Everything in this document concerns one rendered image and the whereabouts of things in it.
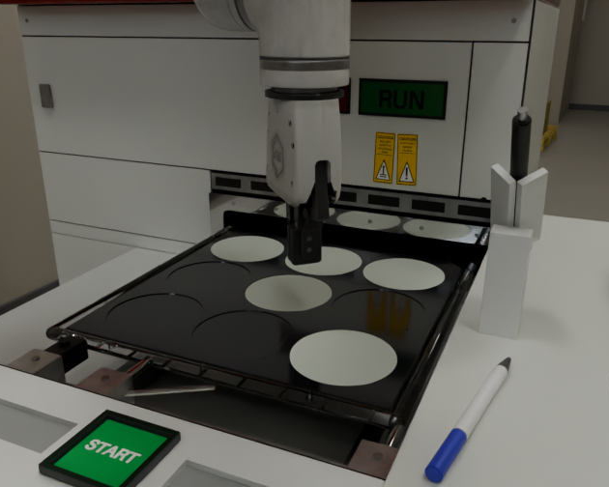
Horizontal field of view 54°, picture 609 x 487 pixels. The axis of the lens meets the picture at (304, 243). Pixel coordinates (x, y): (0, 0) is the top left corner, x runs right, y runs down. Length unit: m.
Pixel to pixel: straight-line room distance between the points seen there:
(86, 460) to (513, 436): 0.25
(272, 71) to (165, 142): 0.48
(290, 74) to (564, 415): 0.34
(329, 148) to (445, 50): 0.30
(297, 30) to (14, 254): 2.38
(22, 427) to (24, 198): 2.40
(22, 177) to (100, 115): 1.73
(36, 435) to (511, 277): 0.34
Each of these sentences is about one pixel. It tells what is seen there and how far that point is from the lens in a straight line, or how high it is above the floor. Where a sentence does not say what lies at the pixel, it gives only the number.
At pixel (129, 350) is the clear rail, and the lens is 0.61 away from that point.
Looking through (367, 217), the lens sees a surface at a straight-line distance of 0.86.
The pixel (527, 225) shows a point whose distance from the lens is 0.49.
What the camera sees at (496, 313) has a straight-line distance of 0.49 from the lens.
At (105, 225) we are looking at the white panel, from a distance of 1.14.
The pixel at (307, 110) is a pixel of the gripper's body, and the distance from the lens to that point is 0.54.
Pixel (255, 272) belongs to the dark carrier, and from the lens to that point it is 0.76.
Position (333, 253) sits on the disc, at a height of 0.90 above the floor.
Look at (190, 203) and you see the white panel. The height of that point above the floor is 0.92.
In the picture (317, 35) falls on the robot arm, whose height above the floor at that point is 1.18.
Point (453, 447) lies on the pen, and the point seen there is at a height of 0.97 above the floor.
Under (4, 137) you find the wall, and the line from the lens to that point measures 2.73.
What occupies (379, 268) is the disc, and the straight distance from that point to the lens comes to 0.78.
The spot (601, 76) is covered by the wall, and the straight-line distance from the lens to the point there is 9.66.
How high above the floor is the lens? 1.20
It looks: 20 degrees down
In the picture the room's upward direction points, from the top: straight up
